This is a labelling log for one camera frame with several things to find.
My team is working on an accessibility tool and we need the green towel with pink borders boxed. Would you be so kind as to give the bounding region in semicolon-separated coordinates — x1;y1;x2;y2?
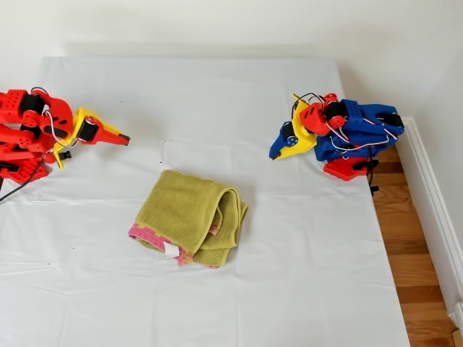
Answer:
127;168;250;269

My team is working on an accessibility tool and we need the white plastic table cover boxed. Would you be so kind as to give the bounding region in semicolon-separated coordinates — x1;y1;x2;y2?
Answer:
0;56;412;347

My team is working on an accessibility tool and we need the red arm's black camera cable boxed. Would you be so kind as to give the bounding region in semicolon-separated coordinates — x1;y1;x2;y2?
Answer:
0;151;51;203

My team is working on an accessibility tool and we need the blue arm's black camera cable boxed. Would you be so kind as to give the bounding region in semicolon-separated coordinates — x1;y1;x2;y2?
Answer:
365;144;379;196

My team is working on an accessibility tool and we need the white baseboard trim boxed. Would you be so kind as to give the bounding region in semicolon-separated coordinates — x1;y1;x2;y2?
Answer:
396;116;463;321

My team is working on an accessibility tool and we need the red arm's gripper camera board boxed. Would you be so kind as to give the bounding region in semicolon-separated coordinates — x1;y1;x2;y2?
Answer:
53;148;72;171

